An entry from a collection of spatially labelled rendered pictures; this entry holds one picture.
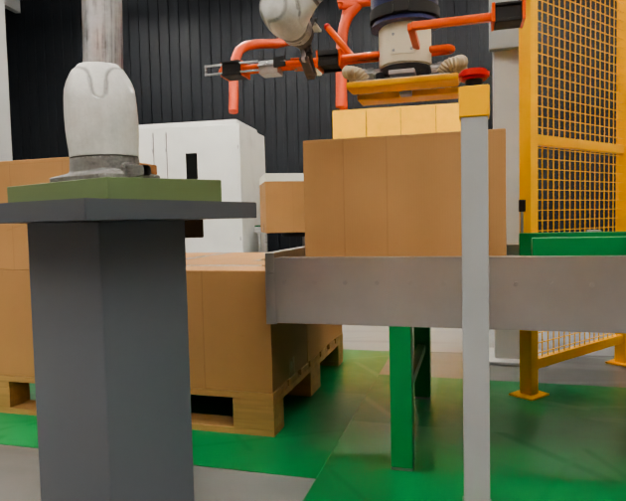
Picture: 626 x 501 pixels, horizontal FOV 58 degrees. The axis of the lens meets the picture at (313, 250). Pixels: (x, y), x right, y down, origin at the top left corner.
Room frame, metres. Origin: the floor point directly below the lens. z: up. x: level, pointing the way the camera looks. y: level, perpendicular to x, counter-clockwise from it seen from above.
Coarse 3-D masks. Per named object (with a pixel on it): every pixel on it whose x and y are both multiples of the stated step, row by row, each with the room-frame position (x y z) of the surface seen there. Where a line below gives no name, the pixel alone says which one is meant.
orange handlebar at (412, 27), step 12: (408, 24) 1.61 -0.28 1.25; (420, 24) 1.59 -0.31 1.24; (432, 24) 1.59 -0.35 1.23; (444, 24) 1.58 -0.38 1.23; (456, 24) 1.57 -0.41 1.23; (468, 24) 1.57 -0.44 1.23; (432, 48) 1.82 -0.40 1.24; (444, 48) 1.81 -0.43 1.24; (348, 60) 1.90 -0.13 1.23; (372, 60) 1.91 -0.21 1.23; (252, 72) 2.03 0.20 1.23
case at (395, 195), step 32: (320, 160) 1.75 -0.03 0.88; (352, 160) 1.72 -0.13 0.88; (384, 160) 1.70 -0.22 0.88; (416, 160) 1.67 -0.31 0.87; (448, 160) 1.65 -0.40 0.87; (320, 192) 1.75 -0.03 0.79; (352, 192) 1.72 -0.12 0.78; (384, 192) 1.70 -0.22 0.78; (416, 192) 1.67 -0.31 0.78; (448, 192) 1.65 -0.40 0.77; (320, 224) 1.75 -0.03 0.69; (352, 224) 1.72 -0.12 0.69; (384, 224) 1.70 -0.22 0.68; (416, 224) 1.67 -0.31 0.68; (448, 224) 1.65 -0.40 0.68
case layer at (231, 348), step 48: (0, 288) 2.09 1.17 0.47; (192, 288) 1.87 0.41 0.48; (240, 288) 1.82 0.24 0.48; (0, 336) 2.09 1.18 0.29; (192, 336) 1.87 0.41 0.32; (240, 336) 1.82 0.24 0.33; (288, 336) 1.96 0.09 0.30; (336, 336) 2.63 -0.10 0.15; (192, 384) 1.87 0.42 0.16; (240, 384) 1.82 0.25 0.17
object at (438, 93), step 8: (432, 88) 1.91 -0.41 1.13; (440, 88) 1.89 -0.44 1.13; (448, 88) 1.88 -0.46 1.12; (456, 88) 1.88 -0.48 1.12; (360, 96) 1.96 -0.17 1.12; (368, 96) 1.95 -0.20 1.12; (376, 96) 1.95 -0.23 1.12; (384, 96) 1.94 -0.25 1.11; (392, 96) 1.93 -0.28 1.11; (408, 96) 1.92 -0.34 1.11; (416, 96) 1.92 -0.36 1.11; (424, 96) 1.93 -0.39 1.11; (432, 96) 1.93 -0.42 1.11; (440, 96) 1.93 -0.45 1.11; (448, 96) 1.94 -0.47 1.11; (456, 96) 1.94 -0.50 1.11; (368, 104) 2.04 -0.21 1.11; (376, 104) 2.04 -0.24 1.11
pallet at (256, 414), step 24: (312, 360) 2.23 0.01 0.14; (336, 360) 2.66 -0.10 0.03; (0, 384) 2.09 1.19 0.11; (24, 384) 2.15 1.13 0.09; (288, 384) 1.95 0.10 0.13; (312, 384) 2.22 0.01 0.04; (0, 408) 2.10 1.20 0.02; (24, 408) 2.08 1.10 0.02; (240, 408) 1.82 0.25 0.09; (264, 408) 1.80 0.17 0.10; (240, 432) 1.82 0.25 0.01; (264, 432) 1.80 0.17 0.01
